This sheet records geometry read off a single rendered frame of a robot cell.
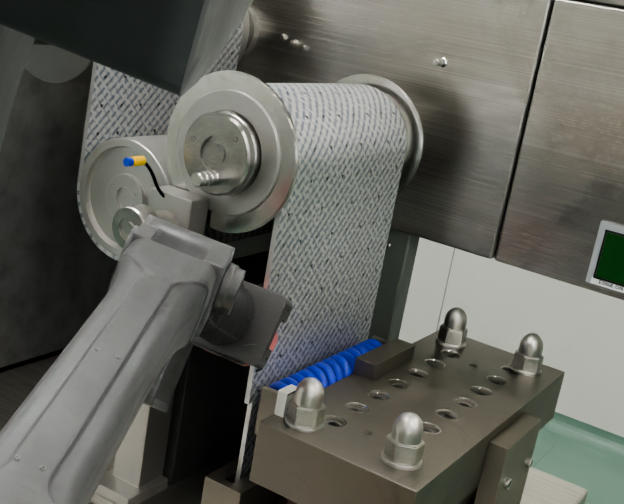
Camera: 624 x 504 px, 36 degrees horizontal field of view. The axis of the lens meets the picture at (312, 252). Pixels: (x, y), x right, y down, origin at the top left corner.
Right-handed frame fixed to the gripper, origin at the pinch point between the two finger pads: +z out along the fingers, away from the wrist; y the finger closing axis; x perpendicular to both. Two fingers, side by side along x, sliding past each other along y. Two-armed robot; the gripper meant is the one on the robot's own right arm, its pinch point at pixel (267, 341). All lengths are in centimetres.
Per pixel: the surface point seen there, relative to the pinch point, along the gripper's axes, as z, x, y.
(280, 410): -0.8, -5.5, 4.6
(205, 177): -13.5, 10.0, -5.0
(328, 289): 6.8, 8.0, 0.3
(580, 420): 279, 43, -22
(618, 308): 257, 82, -19
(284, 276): -2.6, 6.0, 0.3
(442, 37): 12.0, 41.0, -2.0
